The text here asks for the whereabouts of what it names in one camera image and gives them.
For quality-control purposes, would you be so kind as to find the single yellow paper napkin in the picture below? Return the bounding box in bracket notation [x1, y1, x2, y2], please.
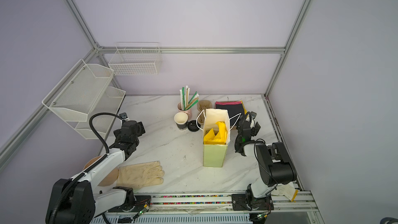
[204, 121, 228, 145]

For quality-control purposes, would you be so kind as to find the green paper takeout bag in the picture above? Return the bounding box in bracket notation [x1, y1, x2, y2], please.
[197, 108, 241, 168]

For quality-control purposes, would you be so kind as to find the brown pulp cup carrier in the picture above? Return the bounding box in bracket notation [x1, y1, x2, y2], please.
[197, 100, 212, 125]

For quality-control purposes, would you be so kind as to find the black plastic cup lid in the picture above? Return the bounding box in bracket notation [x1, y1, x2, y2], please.
[187, 120, 201, 132]

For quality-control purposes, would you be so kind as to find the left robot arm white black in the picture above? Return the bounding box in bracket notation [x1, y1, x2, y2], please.
[45, 120, 145, 224]

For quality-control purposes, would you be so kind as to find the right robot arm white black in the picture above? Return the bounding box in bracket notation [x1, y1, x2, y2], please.
[231, 112, 297, 212]

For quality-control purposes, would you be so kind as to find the black paper coffee cup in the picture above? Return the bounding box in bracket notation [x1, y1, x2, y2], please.
[174, 112, 189, 130]

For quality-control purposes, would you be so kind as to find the yellow napkin stack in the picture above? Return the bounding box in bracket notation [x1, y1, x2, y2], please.
[215, 101, 247, 124]

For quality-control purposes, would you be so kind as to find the white mesh shelf lower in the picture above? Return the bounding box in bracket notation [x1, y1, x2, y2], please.
[74, 87, 125, 140]

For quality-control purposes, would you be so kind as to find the white mesh shelf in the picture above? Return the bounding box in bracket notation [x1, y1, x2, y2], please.
[42, 60, 114, 122]
[74, 87, 125, 140]

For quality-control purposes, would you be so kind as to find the cream leather work glove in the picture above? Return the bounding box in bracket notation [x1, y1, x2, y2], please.
[117, 161, 165, 190]

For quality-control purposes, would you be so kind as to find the brown bowl with green bits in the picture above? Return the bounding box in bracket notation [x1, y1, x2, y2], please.
[84, 156, 119, 187]

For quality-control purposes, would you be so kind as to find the pink straw holder cup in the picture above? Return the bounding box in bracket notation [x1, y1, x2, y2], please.
[177, 102, 192, 120]

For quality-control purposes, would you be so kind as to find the white mesh shelf upper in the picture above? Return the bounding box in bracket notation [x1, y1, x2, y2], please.
[42, 60, 114, 122]

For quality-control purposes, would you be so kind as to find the white wrapped straw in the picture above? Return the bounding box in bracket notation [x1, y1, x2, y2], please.
[180, 85, 190, 105]

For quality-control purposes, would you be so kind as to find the white cloth glove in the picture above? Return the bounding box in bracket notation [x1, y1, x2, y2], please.
[271, 182, 298, 202]

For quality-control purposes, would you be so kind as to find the green wrapped straw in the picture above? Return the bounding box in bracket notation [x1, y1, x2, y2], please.
[180, 87, 186, 111]

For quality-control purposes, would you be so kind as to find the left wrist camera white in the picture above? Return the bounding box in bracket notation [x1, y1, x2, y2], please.
[119, 113, 128, 120]

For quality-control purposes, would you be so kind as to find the aluminium mounting rail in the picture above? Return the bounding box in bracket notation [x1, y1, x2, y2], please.
[105, 191, 320, 219]

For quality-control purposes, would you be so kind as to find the white wire basket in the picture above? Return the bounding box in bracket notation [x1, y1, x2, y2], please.
[108, 42, 162, 76]

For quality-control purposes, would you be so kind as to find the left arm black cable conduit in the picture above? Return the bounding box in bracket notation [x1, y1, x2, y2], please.
[46, 112, 123, 224]

